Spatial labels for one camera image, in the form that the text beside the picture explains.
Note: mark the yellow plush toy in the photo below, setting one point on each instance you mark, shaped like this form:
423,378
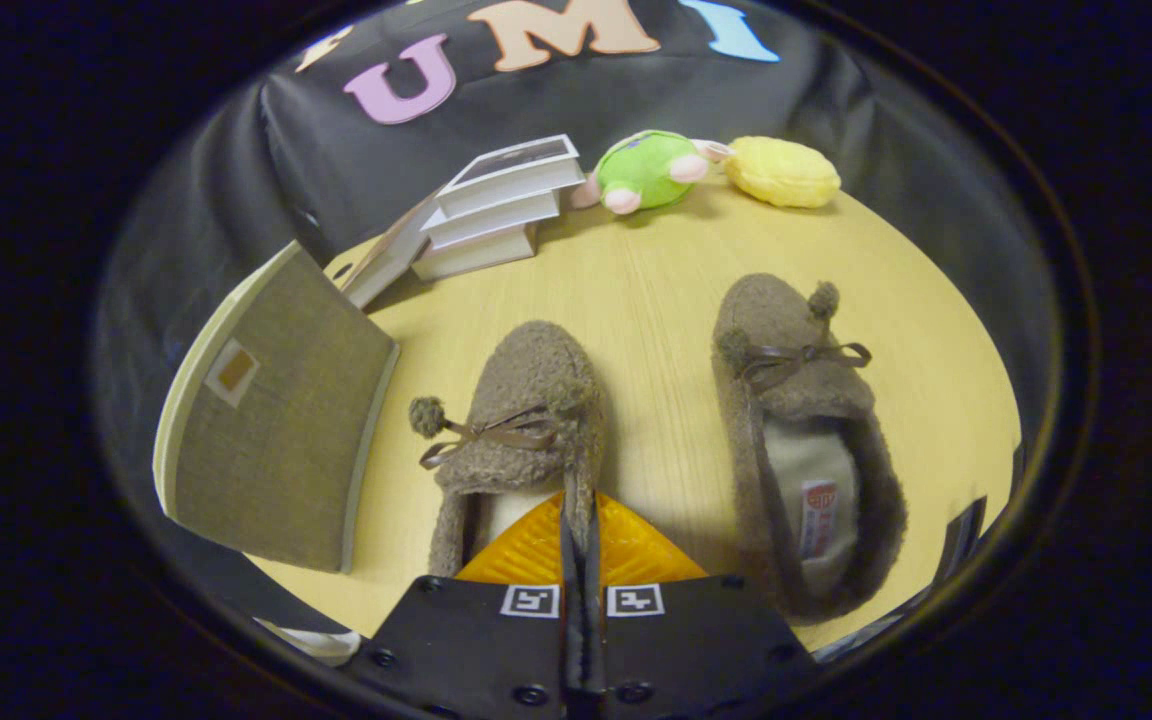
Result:
781,172

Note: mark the white book with photo cover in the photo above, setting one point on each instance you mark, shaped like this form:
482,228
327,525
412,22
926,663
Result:
521,165

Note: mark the grey fabric storage box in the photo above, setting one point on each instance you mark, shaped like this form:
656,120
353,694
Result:
276,440

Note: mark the brown fuzzy shoe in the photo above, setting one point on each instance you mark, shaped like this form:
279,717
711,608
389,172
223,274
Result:
531,375
776,320

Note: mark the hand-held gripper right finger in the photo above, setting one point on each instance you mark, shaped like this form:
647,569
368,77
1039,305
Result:
686,650

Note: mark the green plush toy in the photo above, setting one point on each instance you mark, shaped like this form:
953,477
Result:
646,170

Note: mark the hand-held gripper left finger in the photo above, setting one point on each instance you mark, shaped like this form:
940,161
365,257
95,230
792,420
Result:
476,650

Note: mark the dark rectangular object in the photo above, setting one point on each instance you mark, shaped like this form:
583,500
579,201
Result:
961,540

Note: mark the brown cover book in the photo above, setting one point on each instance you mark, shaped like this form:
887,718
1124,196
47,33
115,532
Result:
386,260

